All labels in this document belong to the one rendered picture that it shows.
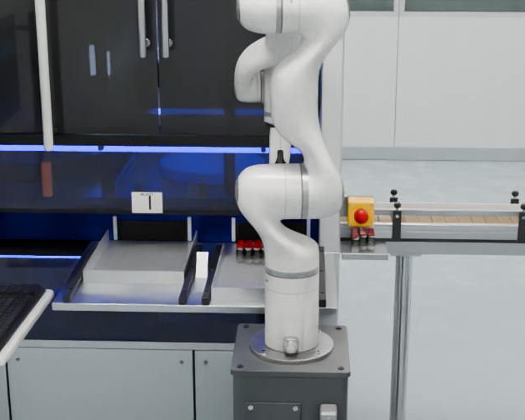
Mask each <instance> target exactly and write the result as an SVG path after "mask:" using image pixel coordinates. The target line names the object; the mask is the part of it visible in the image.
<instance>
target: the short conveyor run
mask: <svg viewBox="0 0 525 420"><path fill-rule="evenodd" d="M390 193H391V194H392V197H390V198H389V202H375V203H374V225H373V227H349V226H348V221H347V218H346V217H341V224H340V253H341V241H350V237H351V228H358V233H359V228H366V231H367V228H373V229H374V233H375V242H386V244H387V252H388V253H392V254H450V255H508V256H525V203H522V204H519V199H518V198H517V196H518V195H519V191H516V190H513V191H512V196H513V198H511V201H510V204H496V203H428V202H398V197H395V195H397V194H398V190H397V189H392V190H391V192H390Z"/></svg>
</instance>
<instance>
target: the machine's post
mask: <svg viewBox="0 0 525 420"><path fill-rule="evenodd" d="M344 38H345V33H344V35H343V36H342V38H341V39H340V40H339V41H338V42H337V44H336V45H335V46H334V47H333V48H332V50H331V51H330V52H329V54H328V55H327V56H326V57H325V59H324V60H323V62H322V67H321V119H320V130H321V134H322V138H323V141H324V143H325V145H326V147H327V150H328V152H329V154H330V156H331V157H332V160H333V161H334V163H335V165H336V167H337V170H338V171H339V173H340V175H341V177H342V149H343V75H344ZM340 224H341V208H340V210H339V211H338V212H337V213H335V214H334V215H332V216H331V217H325V218H319V224H318V246H319V247H324V253H334V257H335V270H336V284H337V315H318V325H338V299H339V261H340Z"/></svg>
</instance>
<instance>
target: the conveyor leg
mask: <svg viewBox="0 0 525 420"><path fill-rule="evenodd" d="M390 256H396V265H395V287H394V308H393V330H392V371H391V393H390V415H389V420H406V406H407V386H408V349H409V330H410V311H411V292H412V273H413V257H421V256H422V254H392V253H390Z"/></svg>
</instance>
